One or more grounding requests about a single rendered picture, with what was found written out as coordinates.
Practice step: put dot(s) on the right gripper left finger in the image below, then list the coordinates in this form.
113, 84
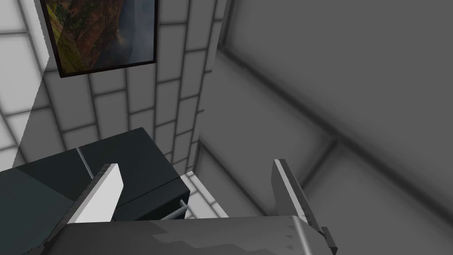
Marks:
101, 196

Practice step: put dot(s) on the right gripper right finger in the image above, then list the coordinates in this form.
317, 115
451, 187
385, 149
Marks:
291, 193

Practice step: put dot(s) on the dark cabinet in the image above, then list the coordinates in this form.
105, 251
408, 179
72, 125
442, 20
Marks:
46, 191

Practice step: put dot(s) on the framed landscape picture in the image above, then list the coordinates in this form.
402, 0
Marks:
102, 33

